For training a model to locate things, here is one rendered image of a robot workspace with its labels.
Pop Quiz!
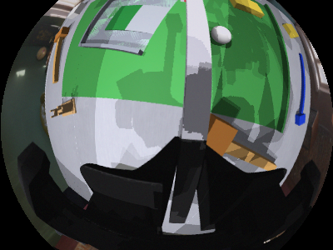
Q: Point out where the white golf ball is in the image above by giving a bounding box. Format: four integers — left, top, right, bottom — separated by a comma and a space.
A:
211, 26, 232, 44

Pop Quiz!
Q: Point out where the blue golf putter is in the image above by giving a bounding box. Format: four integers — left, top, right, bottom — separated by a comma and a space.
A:
296, 53, 306, 125

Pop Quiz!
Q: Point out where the yellow rectangular block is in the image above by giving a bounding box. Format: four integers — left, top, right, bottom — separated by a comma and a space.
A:
282, 24, 299, 38
229, 0, 264, 18

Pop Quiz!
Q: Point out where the green flat mat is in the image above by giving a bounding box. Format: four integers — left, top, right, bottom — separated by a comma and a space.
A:
62, 0, 283, 129

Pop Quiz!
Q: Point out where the orange mallet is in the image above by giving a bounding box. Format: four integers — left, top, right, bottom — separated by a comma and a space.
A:
52, 26, 70, 84
206, 112, 277, 171

